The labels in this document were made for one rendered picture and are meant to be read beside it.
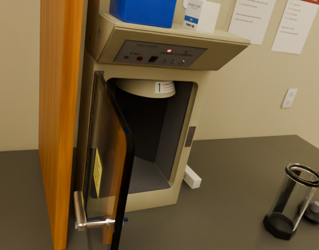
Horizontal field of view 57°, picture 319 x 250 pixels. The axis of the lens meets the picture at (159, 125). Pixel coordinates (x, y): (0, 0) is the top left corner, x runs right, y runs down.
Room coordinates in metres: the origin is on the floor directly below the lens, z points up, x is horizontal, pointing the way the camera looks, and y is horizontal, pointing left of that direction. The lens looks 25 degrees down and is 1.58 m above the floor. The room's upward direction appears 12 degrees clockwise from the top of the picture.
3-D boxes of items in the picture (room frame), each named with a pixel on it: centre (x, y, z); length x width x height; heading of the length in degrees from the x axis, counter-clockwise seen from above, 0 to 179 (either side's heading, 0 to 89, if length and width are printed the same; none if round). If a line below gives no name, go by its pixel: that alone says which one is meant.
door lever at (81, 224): (0.40, 0.09, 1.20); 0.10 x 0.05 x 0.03; 23
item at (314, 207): (0.87, -0.60, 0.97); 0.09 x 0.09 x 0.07
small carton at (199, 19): (0.69, -0.04, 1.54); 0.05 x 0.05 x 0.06; 37
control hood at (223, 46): (0.66, 0.00, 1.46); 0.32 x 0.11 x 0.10; 119
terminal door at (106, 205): (0.48, 0.09, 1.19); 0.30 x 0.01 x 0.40; 23
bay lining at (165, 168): (0.82, 0.09, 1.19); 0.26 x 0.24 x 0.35; 119
